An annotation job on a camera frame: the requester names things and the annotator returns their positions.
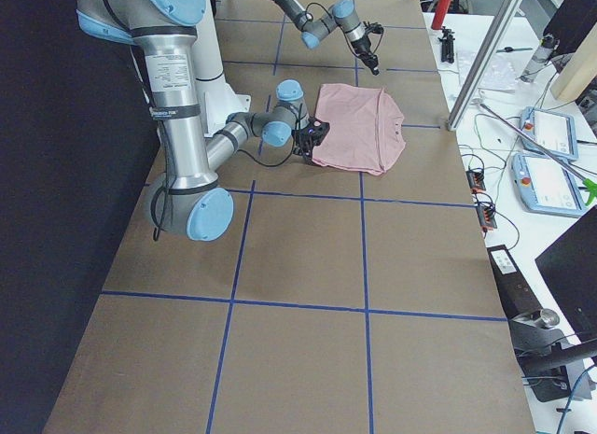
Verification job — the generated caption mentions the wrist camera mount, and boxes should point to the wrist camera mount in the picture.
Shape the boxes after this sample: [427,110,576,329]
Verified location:
[307,117,330,147]
[364,21,384,37]

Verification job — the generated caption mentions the black clamp stand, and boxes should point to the black clamp stand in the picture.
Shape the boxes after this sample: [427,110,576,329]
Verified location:
[508,310,596,402]

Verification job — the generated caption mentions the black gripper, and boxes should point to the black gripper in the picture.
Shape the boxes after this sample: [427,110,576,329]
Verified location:
[352,35,380,76]
[292,126,315,163]

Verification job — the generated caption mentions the clear water bottle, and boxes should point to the clear water bottle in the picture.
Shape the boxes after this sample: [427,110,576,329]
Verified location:
[520,34,559,83]

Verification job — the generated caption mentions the upper orange black connector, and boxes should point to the upper orange black connector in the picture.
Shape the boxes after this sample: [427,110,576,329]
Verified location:
[465,169,486,193]

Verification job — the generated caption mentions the pink snoopy t-shirt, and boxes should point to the pink snoopy t-shirt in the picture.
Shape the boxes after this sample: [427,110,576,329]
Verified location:
[312,83,406,175]

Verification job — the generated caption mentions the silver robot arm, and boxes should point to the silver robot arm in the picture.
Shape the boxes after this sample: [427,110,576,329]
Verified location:
[76,0,327,242]
[272,0,384,76]

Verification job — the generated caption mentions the upper teach pendant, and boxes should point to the upper teach pendant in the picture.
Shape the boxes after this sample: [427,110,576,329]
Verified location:
[521,106,578,161]

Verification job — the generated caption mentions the clear plastic sheet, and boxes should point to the clear plastic sheet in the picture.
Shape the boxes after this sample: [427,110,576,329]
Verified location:
[455,50,518,92]

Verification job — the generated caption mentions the lower orange black connector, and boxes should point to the lower orange black connector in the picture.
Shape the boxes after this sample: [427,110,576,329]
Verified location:
[476,202,497,232]

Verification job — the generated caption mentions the black box with label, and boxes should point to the black box with label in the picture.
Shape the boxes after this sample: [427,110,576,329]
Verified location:
[487,245,542,319]

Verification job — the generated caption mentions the red bottle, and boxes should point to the red bottle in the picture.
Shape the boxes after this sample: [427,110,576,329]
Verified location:
[431,0,451,31]

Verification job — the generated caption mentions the aluminium frame post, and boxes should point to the aluminium frame post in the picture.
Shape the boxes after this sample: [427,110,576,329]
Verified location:
[446,0,522,132]

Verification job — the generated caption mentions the black monitor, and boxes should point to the black monitor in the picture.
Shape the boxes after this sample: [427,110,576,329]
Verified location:
[535,208,597,340]

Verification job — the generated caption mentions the black folded tripod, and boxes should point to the black folded tripod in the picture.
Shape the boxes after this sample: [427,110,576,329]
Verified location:
[438,26,455,63]

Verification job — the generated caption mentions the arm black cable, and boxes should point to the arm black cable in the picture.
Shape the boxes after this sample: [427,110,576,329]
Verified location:
[302,2,386,57]
[148,97,309,243]

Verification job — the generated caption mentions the orange black connector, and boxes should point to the orange black connector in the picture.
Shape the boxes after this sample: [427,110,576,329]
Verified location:
[465,169,486,193]
[476,202,497,232]

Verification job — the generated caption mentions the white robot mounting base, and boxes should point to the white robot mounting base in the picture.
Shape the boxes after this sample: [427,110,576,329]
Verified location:
[191,10,251,137]

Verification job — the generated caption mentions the lower teach pendant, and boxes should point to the lower teach pendant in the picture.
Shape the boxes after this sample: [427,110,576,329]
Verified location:
[511,153,587,217]

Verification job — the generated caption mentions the teach pendant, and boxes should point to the teach pendant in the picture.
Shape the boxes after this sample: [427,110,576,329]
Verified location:
[521,106,578,161]
[511,153,587,217]

